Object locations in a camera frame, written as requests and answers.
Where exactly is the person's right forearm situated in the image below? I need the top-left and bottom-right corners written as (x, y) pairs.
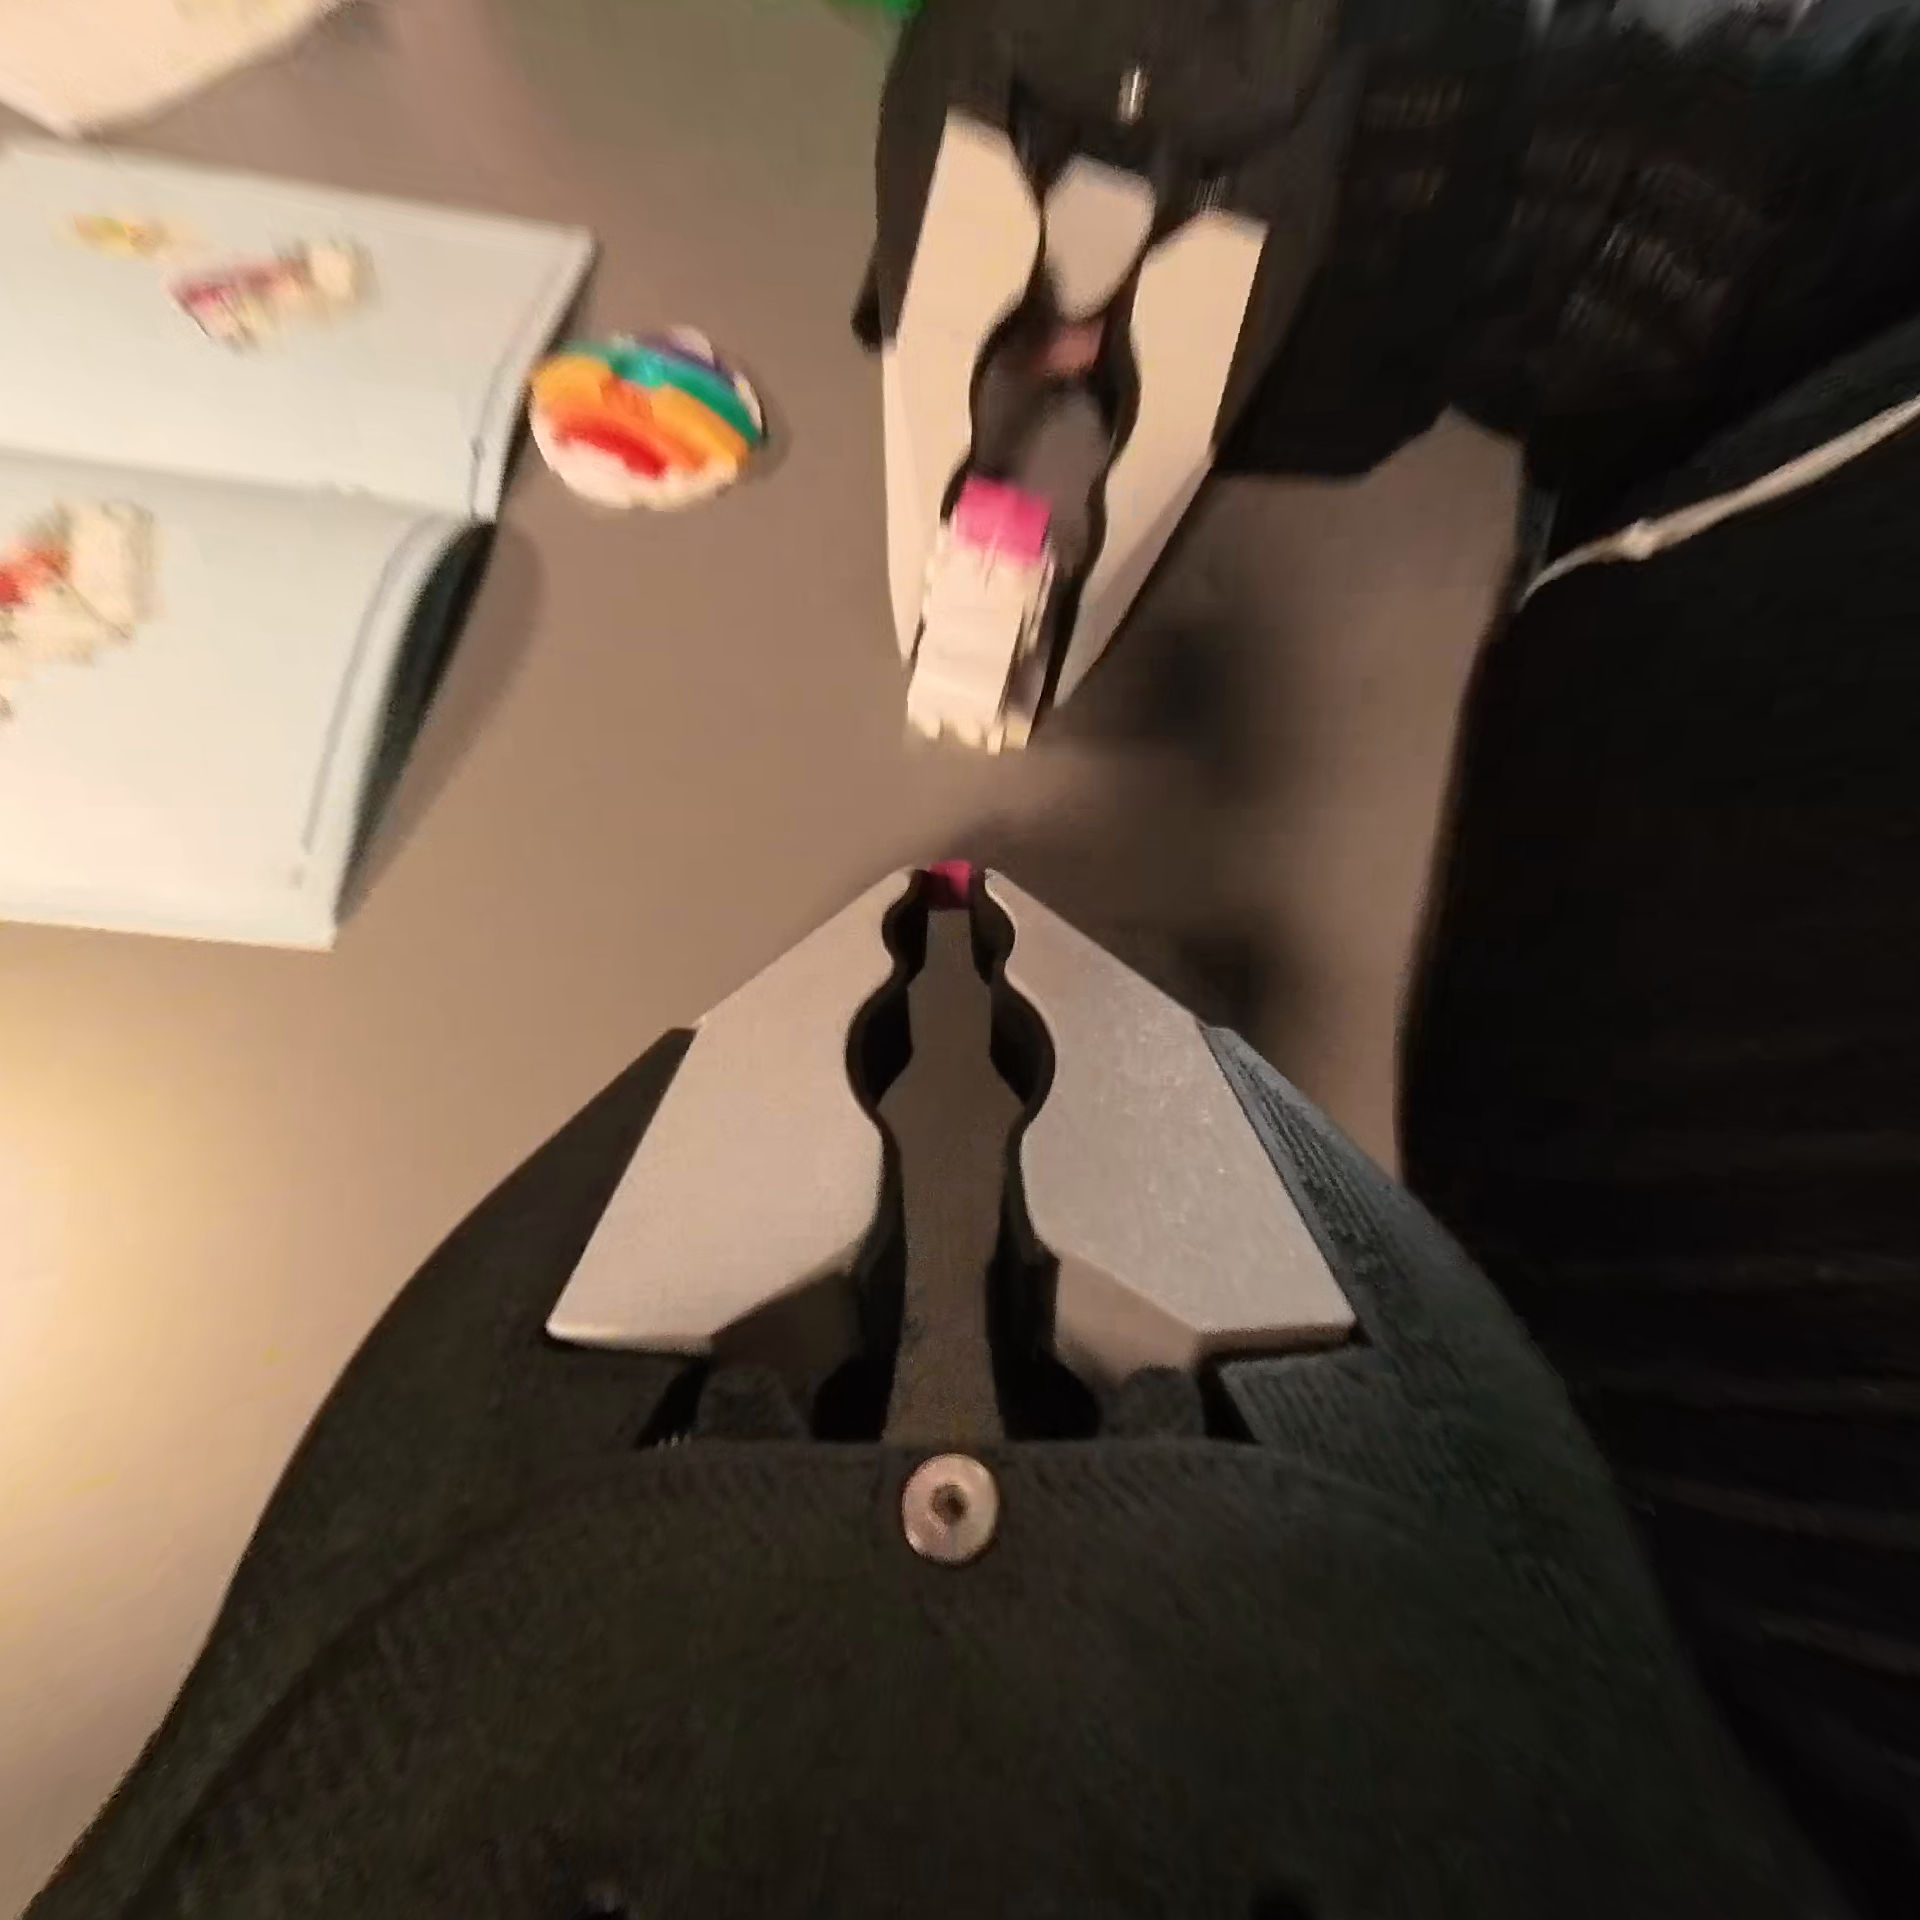
top-left (1243, 0), bottom-right (1920, 497)

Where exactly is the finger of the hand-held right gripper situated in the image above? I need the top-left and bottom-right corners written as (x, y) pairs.
top-left (878, 116), bottom-right (1056, 672)
top-left (1050, 164), bottom-right (1271, 709)

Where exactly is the round rainbow lego piece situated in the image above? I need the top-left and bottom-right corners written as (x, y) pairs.
top-left (525, 323), bottom-right (768, 522)

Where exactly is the open lego instruction booklet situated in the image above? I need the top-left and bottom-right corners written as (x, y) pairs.
top-left (0, 138), bottom-right (597, 953)

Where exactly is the white paper sheet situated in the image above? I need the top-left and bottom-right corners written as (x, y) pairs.
top-left (0, 0), bottom-right (349, 140)

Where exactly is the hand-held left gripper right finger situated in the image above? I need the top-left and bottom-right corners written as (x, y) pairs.
top-left (974, 869), bottom-right (1359, 1352)

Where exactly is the person's black clothing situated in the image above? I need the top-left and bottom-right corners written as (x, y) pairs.
top-left (1394, 321), bottom-right (1920, 1920)

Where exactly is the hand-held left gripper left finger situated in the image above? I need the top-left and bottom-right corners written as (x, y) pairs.
top-left (546, 865), bottom-right (932, 1348)

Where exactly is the white lego build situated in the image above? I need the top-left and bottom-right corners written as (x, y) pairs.
top-left (904, 475), bottom-right (1063, 756)

